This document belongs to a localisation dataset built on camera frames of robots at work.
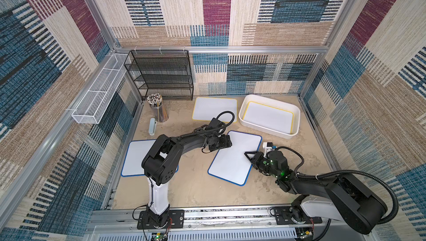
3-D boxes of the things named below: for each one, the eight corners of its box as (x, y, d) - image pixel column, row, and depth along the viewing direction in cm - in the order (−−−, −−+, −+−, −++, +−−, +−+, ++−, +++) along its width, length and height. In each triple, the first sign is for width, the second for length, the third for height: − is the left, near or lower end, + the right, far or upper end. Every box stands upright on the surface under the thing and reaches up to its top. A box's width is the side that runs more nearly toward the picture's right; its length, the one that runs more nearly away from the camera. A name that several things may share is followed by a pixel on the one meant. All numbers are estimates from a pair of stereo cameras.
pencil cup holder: (155, 122, 109) (145, 103, 94) (157, 113, 114) (149, 93, 100) (167, 122, 109) (159, 102, 94) (169, 113, 114) (162, 92, 99)
